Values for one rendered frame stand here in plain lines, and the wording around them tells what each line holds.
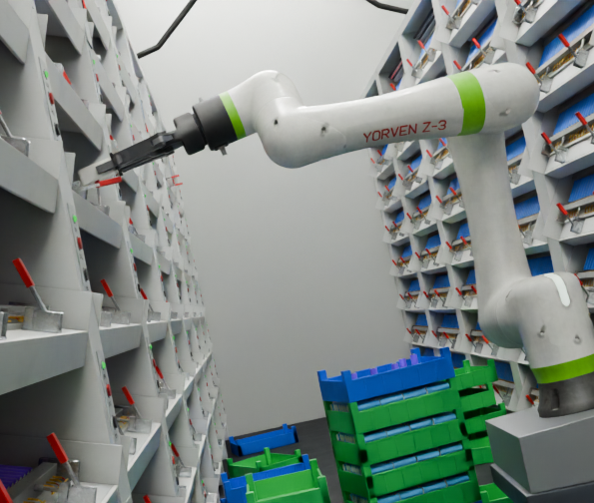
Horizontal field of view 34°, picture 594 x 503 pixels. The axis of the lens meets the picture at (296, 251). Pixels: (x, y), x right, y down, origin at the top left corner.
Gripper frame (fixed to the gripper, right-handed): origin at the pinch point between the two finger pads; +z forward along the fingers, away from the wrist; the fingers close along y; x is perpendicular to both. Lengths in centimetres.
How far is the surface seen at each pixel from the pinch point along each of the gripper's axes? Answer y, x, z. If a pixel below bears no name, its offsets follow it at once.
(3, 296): -54, -20, 13
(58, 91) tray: -31.6, 8.0, -1.7
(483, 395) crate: 172, -98, -83
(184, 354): 156, -40, 9
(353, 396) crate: 62, -65, -31
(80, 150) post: 16.0, 8.4, 2.6
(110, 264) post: 15.9, -15.2, 6.1
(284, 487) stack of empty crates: 90, -83, -6
